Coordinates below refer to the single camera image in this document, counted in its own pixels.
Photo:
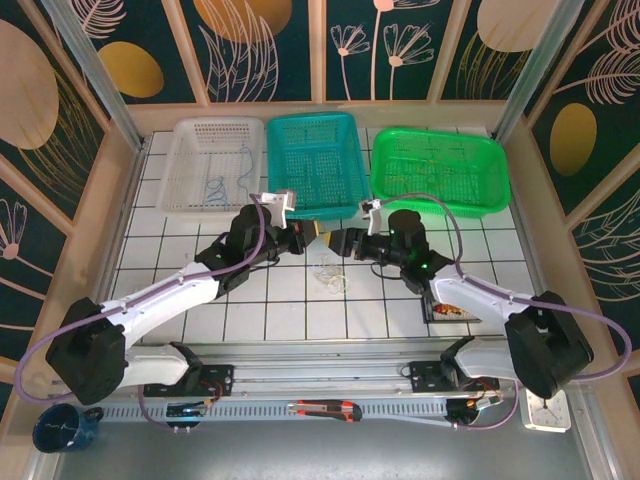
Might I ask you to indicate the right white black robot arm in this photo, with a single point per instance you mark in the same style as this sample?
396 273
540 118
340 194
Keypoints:
475 300

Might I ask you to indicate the green plastic basket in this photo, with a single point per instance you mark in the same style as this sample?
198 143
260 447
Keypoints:
470 170

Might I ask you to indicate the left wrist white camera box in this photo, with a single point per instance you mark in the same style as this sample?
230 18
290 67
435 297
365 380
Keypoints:
282 200

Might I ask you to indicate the teal and white block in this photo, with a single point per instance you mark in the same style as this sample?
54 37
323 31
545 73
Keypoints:
372 207

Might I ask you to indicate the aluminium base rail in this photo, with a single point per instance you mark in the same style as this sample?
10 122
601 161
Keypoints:
320 375

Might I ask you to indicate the dark blue mug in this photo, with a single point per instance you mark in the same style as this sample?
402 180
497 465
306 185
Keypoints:
55 430

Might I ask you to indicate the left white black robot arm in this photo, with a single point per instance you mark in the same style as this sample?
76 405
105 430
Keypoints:
165 295

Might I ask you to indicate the aluminium frame post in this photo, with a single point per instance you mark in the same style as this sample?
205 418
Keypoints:
99 80
539 70

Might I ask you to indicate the white plastic basket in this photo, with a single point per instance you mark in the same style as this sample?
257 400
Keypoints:
190 170

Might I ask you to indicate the white square clock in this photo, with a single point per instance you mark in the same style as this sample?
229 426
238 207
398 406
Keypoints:
550 420

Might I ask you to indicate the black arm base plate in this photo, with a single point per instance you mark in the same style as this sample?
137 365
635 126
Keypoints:
425 375
220 375

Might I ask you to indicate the white flat strip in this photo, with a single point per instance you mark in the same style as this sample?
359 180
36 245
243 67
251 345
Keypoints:
405 419

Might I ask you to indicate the teal plastic basket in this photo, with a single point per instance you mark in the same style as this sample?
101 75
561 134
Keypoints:
315 165

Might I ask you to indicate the red black utility knife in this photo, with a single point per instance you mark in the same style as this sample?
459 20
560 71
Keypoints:
325 409

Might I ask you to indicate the small black circuit board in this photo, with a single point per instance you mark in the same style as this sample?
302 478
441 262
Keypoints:
475 405
185 411

